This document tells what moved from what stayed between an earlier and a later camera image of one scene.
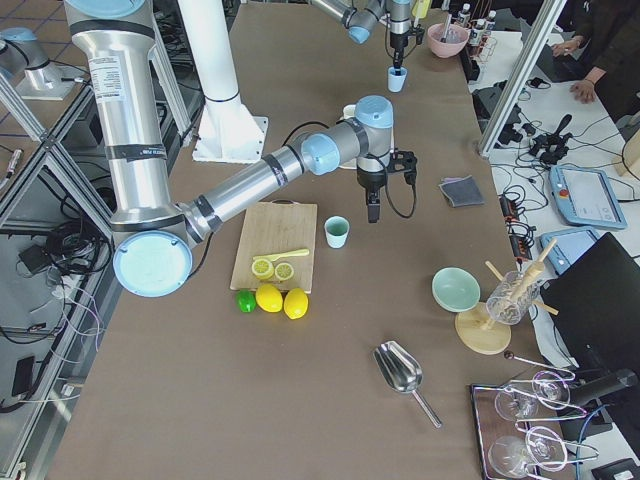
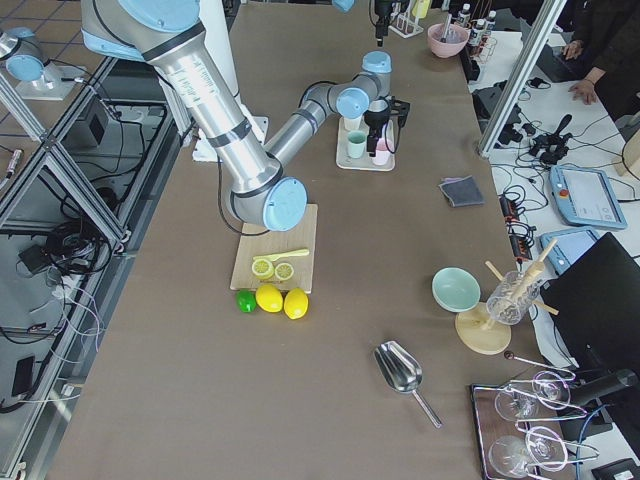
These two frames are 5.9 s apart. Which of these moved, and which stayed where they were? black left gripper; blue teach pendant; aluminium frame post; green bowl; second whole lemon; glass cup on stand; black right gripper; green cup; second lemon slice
Moved: green cup; black left gripper; black right gripper
Stayed: second lemon slice; glass cup on stand; second whole lemon; green bowl; aluminium frame post; blue teach pendant
